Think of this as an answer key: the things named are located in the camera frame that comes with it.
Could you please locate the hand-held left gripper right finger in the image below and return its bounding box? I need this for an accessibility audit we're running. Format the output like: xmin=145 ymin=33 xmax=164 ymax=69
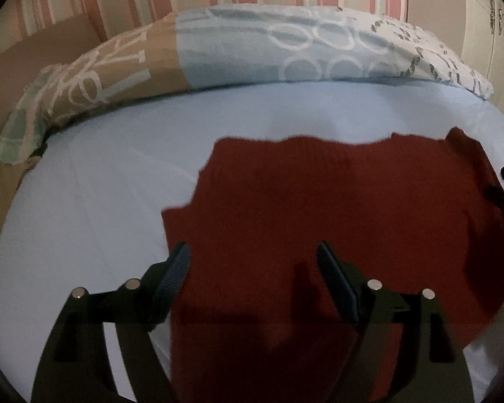
xmin=316 ymin=241 xmax=475 ymax=403

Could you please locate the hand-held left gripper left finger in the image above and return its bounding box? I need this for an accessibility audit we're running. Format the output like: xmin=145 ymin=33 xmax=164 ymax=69
xmin=30 ymin=241 xmax=192 ymax=403

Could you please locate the dark red knit sweater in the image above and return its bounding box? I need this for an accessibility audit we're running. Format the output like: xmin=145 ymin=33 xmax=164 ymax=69
xmin=162 ymin=127 xmax=504 ymax=403

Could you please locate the bed with light blue sheet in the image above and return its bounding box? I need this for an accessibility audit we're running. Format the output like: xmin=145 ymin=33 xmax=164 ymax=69
xmin=0 ymin=80 xmax=504 ymax=403

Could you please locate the white ornate wardrobe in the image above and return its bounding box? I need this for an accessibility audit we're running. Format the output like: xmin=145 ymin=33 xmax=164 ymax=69
xmin=462 ymin=0 xmax=504 ymax=122

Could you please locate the tan cloth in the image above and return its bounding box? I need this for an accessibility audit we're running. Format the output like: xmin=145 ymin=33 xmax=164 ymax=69
xmin=0 ymin=155 xmax=47 ymax=286

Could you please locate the teal checked pillow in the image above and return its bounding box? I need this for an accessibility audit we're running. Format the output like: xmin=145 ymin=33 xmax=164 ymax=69
xmin=0 ymin=65 xmax=64 ymax=164

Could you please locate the pink padded headboard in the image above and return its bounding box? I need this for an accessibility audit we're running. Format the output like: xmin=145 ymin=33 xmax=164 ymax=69
xmin=0 ymin=12 xmax=110 ymax=105

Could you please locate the folded ring-patterned duvet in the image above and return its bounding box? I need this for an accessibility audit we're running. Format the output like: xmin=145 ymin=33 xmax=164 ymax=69
xmin=14 ymin=3 xmax=494 ymax=135

